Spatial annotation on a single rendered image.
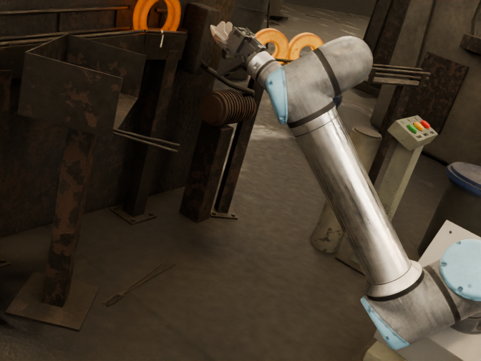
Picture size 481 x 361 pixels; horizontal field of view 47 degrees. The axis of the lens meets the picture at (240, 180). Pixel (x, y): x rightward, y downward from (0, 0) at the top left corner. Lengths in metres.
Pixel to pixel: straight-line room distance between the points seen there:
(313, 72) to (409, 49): 3.13
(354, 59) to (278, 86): 0.18
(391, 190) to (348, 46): 0.99
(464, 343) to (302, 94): 0.81
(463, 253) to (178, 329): 0.80
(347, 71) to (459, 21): 2.96
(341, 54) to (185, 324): 0.90
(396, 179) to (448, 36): 2.18
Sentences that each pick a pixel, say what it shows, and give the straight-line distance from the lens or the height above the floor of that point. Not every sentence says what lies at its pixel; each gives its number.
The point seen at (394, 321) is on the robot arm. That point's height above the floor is 0.34.
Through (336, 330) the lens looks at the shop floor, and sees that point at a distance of 1.87.
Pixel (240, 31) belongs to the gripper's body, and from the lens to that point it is 1.78.
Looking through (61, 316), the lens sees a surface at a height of 0.01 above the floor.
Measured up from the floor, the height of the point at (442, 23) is 0.90.
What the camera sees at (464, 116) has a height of 0.38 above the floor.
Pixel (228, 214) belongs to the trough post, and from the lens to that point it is 2.30.
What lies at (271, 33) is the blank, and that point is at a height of 0.77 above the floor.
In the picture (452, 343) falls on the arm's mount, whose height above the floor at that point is 0.24.
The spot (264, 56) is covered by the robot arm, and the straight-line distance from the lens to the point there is 1.73.
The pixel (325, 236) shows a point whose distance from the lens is 2.25.
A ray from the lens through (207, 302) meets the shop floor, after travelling 1.77.
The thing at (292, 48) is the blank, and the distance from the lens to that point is 2.13.
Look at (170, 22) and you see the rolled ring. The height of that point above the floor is 0.74.
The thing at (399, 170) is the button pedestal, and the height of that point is 0.44.
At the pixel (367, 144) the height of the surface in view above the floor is 0.49.
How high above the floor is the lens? 1.03
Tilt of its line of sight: 23 degrees down
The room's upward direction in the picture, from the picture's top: 16 degrees clockwise
